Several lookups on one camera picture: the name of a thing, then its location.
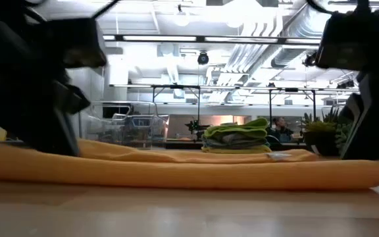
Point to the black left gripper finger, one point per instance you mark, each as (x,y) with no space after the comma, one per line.
(72,98)
(58,135)

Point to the lime green microfiber towel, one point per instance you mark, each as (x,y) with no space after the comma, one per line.
(239,130)

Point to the grey microfiber towel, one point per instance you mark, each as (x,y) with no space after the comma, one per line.
(235,141)

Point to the yellow microfiber towel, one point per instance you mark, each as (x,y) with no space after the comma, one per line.
(235,150)

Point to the orange microfiber towel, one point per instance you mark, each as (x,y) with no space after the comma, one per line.
(176,171)

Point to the potted succulent plant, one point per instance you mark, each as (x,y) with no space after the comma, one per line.
(321,135)

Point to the yellow container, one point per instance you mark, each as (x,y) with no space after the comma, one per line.
(1,135)

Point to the clear plastic bin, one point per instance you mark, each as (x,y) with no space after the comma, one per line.
(123,128)

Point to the person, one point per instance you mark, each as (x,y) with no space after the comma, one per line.
(281,130)

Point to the small black background robot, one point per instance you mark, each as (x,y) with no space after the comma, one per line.
(196,127)

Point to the round ceiling lamp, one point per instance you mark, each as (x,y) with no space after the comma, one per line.
(181,17)

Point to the black ceiling camera rig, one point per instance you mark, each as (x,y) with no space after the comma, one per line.
(309,60)

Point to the black aluminium table frame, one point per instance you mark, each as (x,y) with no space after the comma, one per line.
(183,144)

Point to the black background workstation frame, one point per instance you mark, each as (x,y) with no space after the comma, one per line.
(198,102)

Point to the black ceiling dome camera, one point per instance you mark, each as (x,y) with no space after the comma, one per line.
(203,58)

